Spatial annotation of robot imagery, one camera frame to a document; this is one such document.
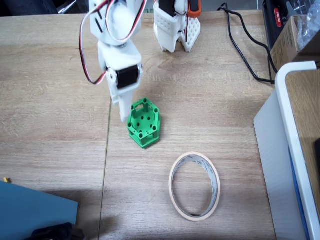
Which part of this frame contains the beige tape roll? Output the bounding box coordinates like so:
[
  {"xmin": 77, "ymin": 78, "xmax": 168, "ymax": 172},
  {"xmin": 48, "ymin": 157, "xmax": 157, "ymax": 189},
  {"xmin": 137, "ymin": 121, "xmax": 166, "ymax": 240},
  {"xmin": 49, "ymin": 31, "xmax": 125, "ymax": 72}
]
[{"xmin": 168, "ymin": 151, "xmax": 221, "ymax": 222}]

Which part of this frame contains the orange clamp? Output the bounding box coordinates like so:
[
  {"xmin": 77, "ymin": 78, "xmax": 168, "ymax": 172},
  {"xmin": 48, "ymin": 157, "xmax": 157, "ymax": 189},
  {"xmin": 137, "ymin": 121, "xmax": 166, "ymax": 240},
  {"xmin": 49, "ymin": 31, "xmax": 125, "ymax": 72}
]
[{"xmin": 187, "ymin": 0, "xmax": 203, "ymax": 18}]

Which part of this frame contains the black power cable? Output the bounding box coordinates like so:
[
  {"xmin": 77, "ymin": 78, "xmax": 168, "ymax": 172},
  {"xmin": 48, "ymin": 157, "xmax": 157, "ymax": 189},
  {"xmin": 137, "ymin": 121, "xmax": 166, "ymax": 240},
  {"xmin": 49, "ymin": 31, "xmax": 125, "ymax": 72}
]
[{"xmin": 216, "ymin": 2, "xmax": 276, "ymax": 85}]

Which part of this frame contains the white shelf riser wooden top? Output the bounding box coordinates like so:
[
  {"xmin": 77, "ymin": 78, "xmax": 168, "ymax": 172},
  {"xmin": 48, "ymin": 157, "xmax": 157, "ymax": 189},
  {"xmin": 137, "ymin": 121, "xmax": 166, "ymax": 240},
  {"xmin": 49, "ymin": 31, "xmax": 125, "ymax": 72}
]
[{"xmin": 274, "ymin": 61, "xmax": 320, "ymax": 240}]

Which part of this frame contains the blue-grey box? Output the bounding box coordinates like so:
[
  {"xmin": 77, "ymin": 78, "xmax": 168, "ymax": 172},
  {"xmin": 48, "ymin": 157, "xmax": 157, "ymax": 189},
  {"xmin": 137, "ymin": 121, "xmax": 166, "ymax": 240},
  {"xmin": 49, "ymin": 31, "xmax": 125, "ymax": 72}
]
[{"xmin": 0, "ymin": 181, "xmax": 79, "ymax": 240}]

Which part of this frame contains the brown cardboard box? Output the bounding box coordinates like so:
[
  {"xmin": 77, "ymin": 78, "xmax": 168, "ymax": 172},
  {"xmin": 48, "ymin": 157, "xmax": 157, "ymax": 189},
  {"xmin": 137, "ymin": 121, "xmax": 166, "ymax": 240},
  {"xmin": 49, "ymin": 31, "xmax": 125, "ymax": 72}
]
[{"xmin": 269, "ymin": 15, "xmax": 320, "ymax": 72}]

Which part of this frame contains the clear plastic bag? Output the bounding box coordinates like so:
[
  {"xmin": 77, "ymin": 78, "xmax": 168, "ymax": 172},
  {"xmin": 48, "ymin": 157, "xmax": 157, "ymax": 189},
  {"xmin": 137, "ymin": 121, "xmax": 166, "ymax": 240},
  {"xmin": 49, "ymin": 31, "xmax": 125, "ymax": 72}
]
[{"xmin": 296, "ymin": 0, "xmax": 320, "ymax": 51}]

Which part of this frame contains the dark blue fabric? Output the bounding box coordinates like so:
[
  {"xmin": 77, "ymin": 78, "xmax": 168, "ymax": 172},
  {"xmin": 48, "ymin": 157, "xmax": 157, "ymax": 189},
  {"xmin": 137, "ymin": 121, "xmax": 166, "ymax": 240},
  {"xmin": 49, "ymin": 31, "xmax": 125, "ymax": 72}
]
[{"xmin": 0, "ymin": 0, "xmax": 59, "ymax": 16}]

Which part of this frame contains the white corrugated panel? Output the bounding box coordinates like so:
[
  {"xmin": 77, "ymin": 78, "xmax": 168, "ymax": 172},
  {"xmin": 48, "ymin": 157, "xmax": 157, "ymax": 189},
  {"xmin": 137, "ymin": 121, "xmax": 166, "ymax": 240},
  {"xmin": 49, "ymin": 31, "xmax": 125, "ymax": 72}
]
[{"xmin": 253, "ymin": 89, "xmax": 310, "ymax": 240}]

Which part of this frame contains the green hexagonal printed component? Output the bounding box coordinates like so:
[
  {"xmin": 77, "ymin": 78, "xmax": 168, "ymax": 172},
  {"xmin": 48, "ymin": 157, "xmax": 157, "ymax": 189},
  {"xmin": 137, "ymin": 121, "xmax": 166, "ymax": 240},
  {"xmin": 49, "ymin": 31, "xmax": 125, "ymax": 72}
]
[{"xmin": 126, "ymin": 97, "xmax": 162, "ymax": 150}]

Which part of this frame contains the black device red label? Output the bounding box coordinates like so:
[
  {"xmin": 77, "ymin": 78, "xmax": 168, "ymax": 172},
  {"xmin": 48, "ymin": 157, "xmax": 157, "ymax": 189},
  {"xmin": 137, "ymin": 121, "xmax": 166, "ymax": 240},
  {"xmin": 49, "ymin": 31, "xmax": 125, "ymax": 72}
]
[{"xmin": 261, "ymin": 0, "xmax": 311, "ymax": 50}]

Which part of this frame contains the shiny metal bar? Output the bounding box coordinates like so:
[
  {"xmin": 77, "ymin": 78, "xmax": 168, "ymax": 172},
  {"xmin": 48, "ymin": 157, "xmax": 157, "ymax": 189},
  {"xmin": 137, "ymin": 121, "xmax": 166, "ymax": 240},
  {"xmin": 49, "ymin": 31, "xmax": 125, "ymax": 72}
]
[{"xmin": 56, "ymin": 0, "xmax": 77, "ymax": 14}]

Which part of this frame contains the black object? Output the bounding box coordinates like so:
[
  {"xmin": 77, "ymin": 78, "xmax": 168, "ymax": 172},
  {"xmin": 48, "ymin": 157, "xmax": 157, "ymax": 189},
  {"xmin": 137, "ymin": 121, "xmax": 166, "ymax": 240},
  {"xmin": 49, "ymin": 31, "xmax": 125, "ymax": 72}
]
[{"xmin": 31, "ymin": 221, "xmax": 86, "ymax": 240}]

